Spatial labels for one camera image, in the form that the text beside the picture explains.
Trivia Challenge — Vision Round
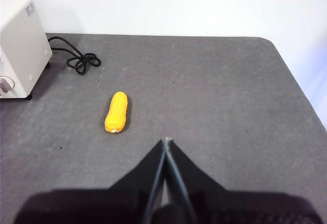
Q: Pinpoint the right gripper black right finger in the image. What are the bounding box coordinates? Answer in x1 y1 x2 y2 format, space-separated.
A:
167 139 322 224

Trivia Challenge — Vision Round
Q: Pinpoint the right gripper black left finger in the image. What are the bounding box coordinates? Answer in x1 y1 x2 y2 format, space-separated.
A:
14 139 167 224

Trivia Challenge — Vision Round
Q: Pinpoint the beige oven knob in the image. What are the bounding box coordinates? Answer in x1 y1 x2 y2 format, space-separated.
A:
0 75 15 94

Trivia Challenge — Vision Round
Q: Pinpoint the white toaster oven housing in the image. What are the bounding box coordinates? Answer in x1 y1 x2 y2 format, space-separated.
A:
0 0 53 101

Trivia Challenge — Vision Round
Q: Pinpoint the yellow toy corn cob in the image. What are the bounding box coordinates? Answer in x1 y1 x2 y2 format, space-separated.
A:
104 91 128 134

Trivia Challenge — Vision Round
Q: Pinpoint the black oven power cable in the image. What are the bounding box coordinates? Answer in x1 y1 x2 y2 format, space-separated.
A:
48 36 102 76

